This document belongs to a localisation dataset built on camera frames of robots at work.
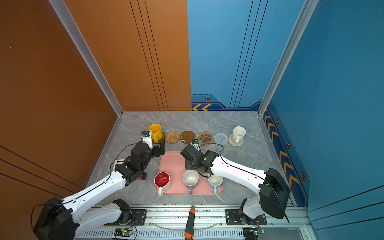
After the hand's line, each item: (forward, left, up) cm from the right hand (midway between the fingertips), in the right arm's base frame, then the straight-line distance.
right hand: (189, 162), depth 80 cm
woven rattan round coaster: (+25, +14, -11) cm, 31 cm away
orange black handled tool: (-29, 0, -11) cm, 31 cm away
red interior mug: (-7, +15, -9) cm, 19 cm away
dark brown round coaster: (+23, +20, -9) cm, 32 cm away
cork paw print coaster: (+25, -10, -12) cm, 29 cm away
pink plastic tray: (+6, +11, -13) cm, 18 cm away
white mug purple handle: (-5, 0, -10) cm, 11 cm away
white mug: (+21, -31, -2) cm, 37 cm away
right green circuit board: (-30, -30, -14) cm, 44 cm away
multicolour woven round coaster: (+19, -29, -10) cm, 36 cm away
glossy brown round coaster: (+26, +3, -11) cm, 28 cm away
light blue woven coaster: (+23, -21, -11) cm, 33 cm away
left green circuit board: (-30, +32, -13) cm, 45 cm away
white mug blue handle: (-6, -14, -12) cm, 20 cm away
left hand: (+10, +18, +8) cm, 22 cm away
